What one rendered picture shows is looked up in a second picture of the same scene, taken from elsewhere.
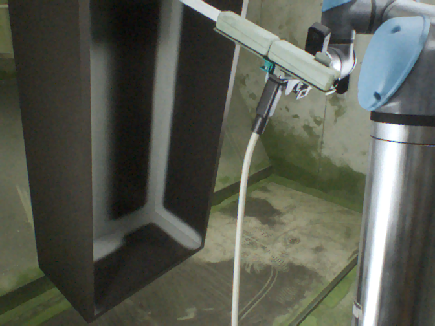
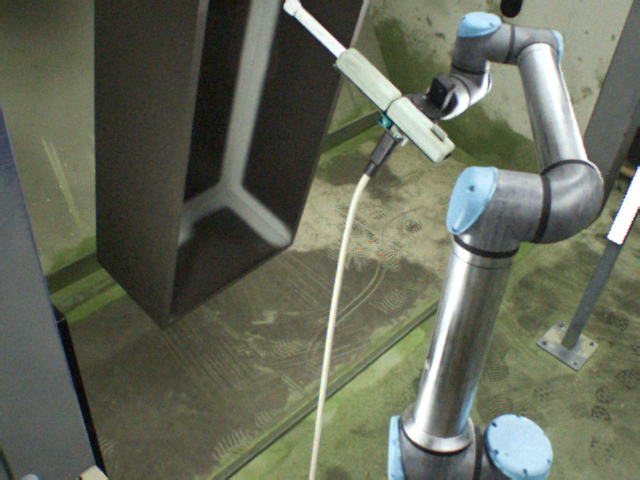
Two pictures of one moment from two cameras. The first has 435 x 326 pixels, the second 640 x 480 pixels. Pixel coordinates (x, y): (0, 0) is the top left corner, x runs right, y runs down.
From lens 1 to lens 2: 0.73 m
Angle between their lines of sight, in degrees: 18
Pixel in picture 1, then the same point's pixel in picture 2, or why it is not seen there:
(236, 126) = not seen: hidden behind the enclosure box
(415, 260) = (467, 339)
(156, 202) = (233, 178)
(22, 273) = (58, 254)
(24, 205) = (52, 165)
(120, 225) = (186, 209)
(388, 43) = (464, 198)
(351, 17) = (486, 50)
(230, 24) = (352, 70)
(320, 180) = (464, 135)
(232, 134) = not seen: hidden behind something
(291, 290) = (399, 296)
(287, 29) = not seen: outside the picture
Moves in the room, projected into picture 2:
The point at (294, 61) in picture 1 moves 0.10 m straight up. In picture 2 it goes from (411, 128) to (419, 84)
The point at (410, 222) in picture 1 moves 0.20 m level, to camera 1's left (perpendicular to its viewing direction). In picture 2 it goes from (466, 314) to (353, 307)
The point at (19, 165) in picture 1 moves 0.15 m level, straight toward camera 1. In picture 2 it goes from (43, 110) to (51, 128)
